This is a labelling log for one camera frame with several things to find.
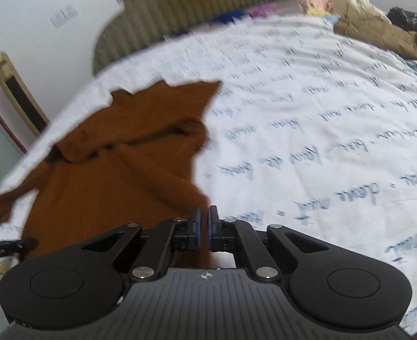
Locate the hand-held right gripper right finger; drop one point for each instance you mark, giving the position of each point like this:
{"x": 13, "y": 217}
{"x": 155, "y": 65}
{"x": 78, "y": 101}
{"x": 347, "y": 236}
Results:
{"x": 213, "y": 227}

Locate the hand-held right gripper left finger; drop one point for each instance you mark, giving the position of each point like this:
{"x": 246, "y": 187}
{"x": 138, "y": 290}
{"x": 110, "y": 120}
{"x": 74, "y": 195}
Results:
{"x": 195, "y": 227}

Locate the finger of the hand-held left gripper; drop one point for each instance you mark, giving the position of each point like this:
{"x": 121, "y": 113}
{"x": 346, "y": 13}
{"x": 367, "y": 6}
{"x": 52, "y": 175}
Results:
{"x": 22, "y": 245}

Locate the brown knit garment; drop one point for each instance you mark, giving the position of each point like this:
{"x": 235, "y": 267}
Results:
{"x": 105, "y": 184}

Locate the white script-printed blanket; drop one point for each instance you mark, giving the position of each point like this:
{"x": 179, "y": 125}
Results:
{"x": 300, "y": 113}

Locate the wooden framed board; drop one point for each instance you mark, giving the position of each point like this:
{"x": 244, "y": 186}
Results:
{"x": 19, "y": 92}

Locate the dark blue cloth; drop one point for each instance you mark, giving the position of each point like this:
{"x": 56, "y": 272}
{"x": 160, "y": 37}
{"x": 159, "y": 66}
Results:
{"x": 229, "y": 16}

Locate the purple cloth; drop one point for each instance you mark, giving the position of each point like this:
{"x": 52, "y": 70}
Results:
{"x": 261, "y": 9}

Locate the green striped headboard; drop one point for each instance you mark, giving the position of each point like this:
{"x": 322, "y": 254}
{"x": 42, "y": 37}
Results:
{"x": 194, "y": 3}

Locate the yellow cloth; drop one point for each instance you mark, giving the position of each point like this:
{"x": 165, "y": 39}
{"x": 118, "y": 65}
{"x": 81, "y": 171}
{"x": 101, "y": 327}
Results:
{"x": 318, "y": 12}

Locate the tan cloth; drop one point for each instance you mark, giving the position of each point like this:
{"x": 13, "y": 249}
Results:
{"x": 381, "y": 32}

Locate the dark patterned cloth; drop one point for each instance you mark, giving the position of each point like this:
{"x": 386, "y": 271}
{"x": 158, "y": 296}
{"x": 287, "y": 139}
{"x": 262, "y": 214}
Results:
{"x": 406, "y": 17}

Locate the white wall socket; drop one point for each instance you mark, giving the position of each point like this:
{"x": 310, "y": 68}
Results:
{"x": 64, "y": 16}

